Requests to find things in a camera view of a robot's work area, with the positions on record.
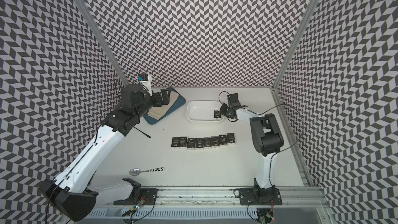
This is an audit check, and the aluminium front rail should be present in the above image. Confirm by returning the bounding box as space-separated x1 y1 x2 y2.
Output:
66 186 330 209

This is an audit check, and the black tissue pack eight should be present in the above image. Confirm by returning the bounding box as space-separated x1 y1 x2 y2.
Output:
214 111 222 120

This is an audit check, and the white storage box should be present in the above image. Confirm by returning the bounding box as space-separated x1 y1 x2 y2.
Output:
186 100 224 122

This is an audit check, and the black tissue pack three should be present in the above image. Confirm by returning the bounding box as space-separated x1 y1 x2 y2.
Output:
187 138 196 150

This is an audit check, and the black tissue pack two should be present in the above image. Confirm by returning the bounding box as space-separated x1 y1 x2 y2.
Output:
179 136 188 148

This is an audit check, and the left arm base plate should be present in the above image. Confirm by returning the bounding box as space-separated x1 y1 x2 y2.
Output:
113 188 159 206

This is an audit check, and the black tissue pack five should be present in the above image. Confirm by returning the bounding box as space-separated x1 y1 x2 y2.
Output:
204 138 212 149

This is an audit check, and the black tissue pack seven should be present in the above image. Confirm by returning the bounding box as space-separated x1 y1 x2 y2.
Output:
219 134 228 146

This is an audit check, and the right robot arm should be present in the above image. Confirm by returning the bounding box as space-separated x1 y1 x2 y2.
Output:
220 93 284 203

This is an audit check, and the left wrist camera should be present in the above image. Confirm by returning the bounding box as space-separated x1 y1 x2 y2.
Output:
138 73 152 95

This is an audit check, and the black tissue pack six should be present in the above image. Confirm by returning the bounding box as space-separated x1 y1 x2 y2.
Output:
211 136 220 148

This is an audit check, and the spoon with patterned handle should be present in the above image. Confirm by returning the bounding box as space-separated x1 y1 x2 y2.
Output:
129 167 165 176

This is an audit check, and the black tissue pack one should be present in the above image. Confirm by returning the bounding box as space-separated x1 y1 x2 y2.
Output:
171 137 180 148

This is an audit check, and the black tissue pack four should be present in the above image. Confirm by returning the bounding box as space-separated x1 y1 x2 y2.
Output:
195 138 204 149

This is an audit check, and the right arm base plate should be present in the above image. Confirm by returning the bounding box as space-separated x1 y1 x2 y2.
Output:
237 187 283 206

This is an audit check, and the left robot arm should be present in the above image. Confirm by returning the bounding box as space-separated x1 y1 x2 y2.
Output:
39 84 171 222

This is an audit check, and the beige folded cloth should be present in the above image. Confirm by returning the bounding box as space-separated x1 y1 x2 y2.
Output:
148 91 179 120

